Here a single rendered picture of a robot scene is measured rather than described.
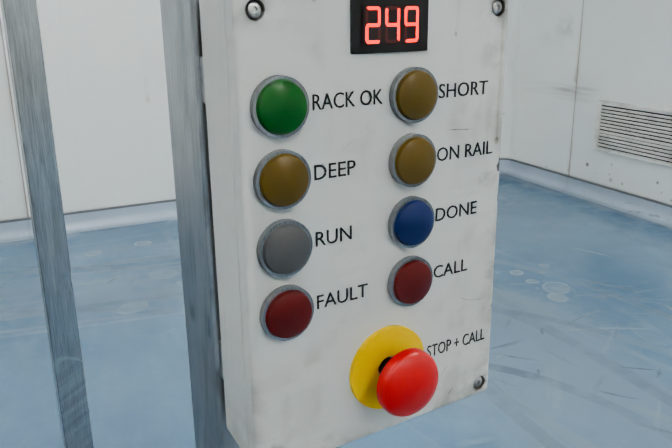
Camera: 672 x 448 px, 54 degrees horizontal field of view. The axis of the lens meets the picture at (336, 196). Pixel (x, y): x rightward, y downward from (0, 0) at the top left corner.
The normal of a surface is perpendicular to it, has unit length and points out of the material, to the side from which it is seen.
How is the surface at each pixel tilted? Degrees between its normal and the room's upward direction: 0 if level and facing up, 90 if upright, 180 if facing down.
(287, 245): 87
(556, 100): 90
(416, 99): 91
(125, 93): 90
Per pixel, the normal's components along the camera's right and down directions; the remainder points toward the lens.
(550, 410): -0.01, -0.96
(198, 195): -0.86, 0.15
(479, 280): 0.50, 0.22
